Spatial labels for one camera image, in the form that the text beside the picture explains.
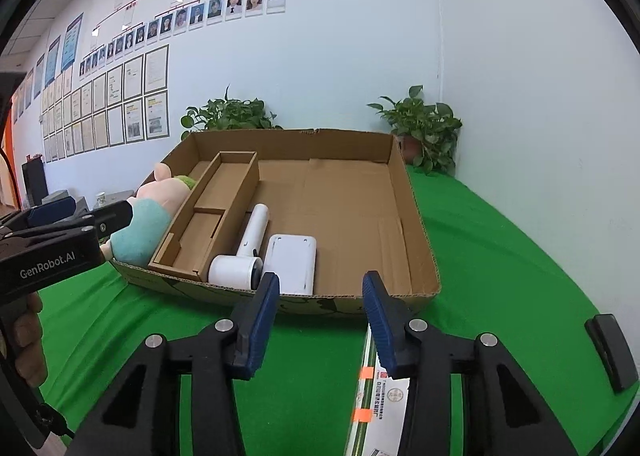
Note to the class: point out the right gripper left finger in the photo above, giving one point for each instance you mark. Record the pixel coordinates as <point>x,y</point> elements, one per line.
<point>138,413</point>

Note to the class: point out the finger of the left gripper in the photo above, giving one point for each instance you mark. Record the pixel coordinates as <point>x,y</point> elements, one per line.
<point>107,220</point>
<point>37,216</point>

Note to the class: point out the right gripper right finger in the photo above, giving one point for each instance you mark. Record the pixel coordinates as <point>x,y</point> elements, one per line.
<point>503,412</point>

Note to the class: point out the pink pig plush toy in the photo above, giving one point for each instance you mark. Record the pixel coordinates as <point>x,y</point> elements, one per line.
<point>153,207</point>

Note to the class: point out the narrow cardboard divider box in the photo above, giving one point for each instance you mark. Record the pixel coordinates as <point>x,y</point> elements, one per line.
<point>208,222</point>

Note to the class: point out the white hair dryer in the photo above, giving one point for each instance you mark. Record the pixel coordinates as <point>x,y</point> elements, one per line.
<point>243,270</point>

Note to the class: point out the white rectangular device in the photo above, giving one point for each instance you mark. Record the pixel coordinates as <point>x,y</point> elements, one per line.
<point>293,259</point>

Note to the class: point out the person's left hand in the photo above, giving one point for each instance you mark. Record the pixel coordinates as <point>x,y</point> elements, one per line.
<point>30,362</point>

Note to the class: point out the black cabinet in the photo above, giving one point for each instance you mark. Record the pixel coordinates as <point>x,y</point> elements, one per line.
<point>35,180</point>

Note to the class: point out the small black rectangular device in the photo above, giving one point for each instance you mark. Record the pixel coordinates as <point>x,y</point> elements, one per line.
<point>613,350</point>

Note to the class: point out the green table cloth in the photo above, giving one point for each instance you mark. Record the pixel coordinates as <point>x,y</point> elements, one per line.
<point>494,279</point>

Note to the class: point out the left potted green plant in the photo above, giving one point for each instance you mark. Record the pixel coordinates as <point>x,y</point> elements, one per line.
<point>227,113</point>

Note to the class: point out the potted green plant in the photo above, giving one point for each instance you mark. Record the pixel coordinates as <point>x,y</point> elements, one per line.
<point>427,133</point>
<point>227,113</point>

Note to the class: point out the staff photo row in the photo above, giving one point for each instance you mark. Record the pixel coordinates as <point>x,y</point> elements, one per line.
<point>178,20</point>

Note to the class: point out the right potted green plant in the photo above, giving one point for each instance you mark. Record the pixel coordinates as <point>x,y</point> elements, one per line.
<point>427,133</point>

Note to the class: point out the framed certificates on wall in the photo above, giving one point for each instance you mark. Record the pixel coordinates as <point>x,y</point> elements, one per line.
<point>119,116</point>

